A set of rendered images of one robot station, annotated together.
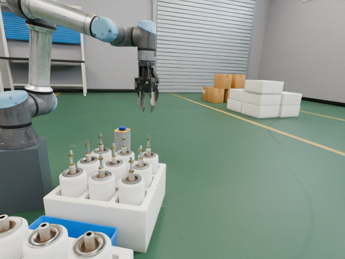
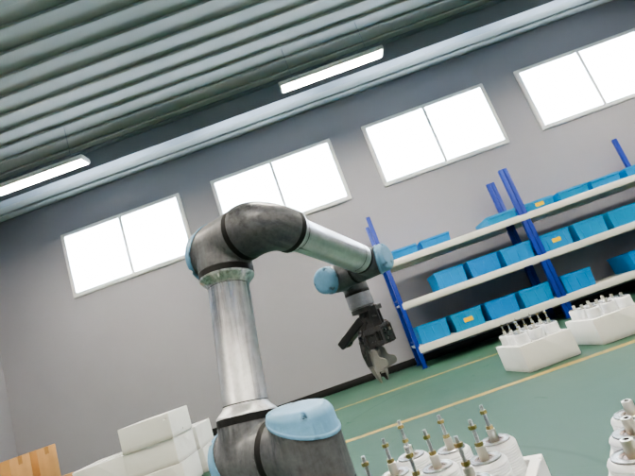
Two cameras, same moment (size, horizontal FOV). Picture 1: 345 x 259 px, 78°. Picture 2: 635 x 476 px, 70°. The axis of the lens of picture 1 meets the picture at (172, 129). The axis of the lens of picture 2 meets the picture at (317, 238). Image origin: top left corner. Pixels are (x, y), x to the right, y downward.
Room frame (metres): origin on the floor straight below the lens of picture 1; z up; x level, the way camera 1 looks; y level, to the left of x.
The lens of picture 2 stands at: (0.48, 1.40, 0.60)
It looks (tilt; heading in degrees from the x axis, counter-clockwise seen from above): 13 degrees up; 291
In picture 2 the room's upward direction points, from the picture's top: 19 degrees counter-clockwise
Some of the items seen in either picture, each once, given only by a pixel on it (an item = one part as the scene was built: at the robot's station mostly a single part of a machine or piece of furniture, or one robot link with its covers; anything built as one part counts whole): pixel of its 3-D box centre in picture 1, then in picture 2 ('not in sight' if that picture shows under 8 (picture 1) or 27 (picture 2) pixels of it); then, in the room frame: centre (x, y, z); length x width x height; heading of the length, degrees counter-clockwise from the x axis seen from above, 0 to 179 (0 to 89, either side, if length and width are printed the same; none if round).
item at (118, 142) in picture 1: (122, 155); not in sight; (1.13, 0.28, 0.16); 0.07 x 0.07 x 0.31; 82
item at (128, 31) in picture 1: (121, 36); (337, 277); (0.92, 0.22, 0.77); 0.11 x 0.11 x 0.08; 79
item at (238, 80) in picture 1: (236, 81); (33, 468); (4.83, -1.37, 0.45); 0.30 x 0.24 x 0.30; 18
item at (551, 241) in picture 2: not in sight; (548, 243); (0.07, -5.05, 0.90); 0.50 x 0.38 x 0.21; 110
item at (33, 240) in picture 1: (45, 235); (632, 433); (0.42, 0.30, 0.25); 0.08 x 0.08 x 0.01
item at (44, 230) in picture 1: (44, 230); (629, 426); (0.42, 0.30, 0.26); 0.02 x 0.02 x 0.03
